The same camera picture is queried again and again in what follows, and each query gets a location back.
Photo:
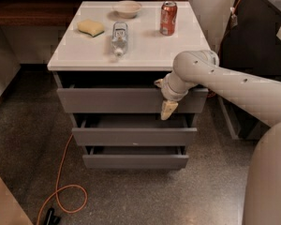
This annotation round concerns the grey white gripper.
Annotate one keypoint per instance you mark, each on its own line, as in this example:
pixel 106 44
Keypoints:
pixel 170 92

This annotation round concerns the clear blue plastic bottle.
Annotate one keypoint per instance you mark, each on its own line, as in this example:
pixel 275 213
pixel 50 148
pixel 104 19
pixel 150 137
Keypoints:
pixel 119 38

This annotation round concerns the grey top drawer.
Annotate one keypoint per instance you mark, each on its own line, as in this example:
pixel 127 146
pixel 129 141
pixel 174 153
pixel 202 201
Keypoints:
pixel 94 96

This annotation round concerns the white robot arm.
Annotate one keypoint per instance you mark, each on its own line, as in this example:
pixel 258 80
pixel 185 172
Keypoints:
pixel 258 96

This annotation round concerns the grey middle drawer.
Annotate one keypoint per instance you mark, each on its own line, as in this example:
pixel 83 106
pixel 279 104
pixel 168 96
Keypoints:
pixel 133 130

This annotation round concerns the white cabinet with grey drawers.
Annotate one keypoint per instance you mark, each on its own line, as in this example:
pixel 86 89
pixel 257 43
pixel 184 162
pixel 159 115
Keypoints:
pixel 149 54

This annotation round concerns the red soda can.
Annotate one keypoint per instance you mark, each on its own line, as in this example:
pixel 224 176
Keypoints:
pixel 168 18

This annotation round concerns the white ceramic bowl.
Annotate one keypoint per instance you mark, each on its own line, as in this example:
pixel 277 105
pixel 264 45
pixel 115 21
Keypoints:
pixel 127 9

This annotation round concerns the yellow green sponge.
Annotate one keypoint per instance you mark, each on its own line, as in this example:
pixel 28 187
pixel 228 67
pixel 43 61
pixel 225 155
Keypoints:
pixel 91 27

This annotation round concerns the dark cabinet at right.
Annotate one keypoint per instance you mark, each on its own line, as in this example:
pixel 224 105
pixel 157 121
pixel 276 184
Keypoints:
pixel 251 44

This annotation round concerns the dark wooden shelf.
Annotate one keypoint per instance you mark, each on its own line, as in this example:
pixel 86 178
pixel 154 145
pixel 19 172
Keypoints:
pixel 41 12

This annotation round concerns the light wooden board corner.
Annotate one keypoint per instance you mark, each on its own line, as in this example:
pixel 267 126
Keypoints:
pixel 11 212

